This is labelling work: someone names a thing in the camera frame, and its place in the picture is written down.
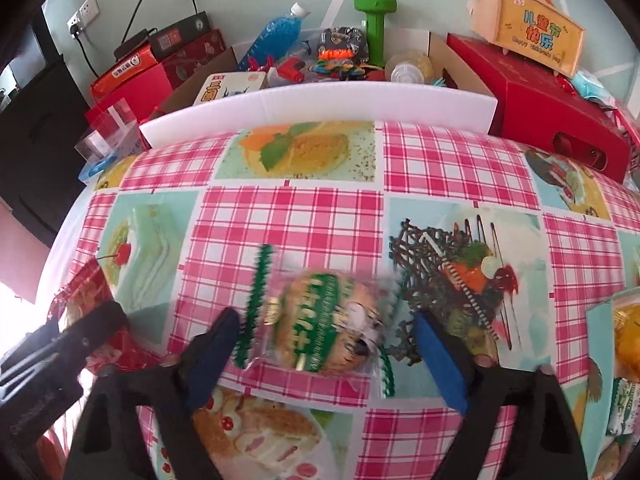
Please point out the blue bottle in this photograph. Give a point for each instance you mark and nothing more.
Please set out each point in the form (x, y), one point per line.
(272, 35)

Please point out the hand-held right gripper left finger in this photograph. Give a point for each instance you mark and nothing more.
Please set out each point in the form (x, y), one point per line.
(210, 360)

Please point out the white wall socket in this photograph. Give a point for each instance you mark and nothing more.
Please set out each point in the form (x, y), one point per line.
(85, 12)

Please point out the cardboard box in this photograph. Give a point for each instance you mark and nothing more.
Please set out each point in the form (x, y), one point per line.
(440, 55)

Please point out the small clear bottle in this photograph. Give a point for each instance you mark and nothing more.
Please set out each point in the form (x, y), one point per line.
(407, 67)

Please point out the black cabinet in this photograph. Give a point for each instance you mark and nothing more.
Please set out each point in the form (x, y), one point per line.
(40, 135)

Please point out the orange box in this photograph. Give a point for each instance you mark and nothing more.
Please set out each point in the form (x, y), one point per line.
(125, 70)

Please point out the teal tray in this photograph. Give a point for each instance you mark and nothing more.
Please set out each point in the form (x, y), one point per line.
(595, 330)

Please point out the large red box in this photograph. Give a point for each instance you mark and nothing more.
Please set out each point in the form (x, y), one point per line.
(145, 90)

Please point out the maroon patterned box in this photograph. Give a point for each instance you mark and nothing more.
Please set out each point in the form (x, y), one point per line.
(200, 55)

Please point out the dark colourful toy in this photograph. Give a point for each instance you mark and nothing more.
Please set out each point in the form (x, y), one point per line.
(340, 42)

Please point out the black box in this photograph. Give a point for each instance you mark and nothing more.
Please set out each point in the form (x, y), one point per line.
(180, 35)

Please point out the red picture-print snack packet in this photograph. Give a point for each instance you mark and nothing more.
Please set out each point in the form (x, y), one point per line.
(92, 285)

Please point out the red toy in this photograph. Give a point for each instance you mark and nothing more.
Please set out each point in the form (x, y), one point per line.
(290, 67)

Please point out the orange bread packet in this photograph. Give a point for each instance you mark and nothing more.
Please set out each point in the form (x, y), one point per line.
(630, 345)

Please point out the round pastry green-trimmed wrapper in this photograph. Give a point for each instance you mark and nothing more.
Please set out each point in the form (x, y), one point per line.
(310, 325)

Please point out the red gift box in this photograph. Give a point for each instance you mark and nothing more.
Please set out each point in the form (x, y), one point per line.
(530, 95)

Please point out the green white snack packet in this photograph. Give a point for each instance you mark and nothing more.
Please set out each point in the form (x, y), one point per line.
(625, 405)

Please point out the light blue box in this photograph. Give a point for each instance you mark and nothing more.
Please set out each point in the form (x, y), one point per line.
(95, 170)

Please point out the clear plastic box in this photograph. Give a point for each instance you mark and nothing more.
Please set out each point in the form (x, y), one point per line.
(110, 135)

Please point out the green dumbbell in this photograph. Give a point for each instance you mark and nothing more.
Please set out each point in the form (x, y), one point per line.
(375, 30)

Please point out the beige carry box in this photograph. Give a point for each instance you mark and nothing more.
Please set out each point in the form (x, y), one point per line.
(535, 30)

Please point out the black power adapter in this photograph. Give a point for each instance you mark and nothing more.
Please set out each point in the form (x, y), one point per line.
(132, 42)

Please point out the pink checked printed tablecloth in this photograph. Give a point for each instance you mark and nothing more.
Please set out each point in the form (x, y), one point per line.
(280, 220)

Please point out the white foam board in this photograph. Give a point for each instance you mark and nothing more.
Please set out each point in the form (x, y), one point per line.
(320, 105)

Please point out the white printed box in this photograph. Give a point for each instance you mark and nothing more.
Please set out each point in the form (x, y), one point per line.
(225, 87)

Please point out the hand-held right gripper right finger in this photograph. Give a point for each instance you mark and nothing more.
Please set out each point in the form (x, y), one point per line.
(440, 360)

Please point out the light blue face mask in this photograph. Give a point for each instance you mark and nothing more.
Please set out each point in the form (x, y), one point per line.
(590, 87)

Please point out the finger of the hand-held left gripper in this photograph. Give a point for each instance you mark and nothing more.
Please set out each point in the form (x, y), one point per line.
(95, 330)

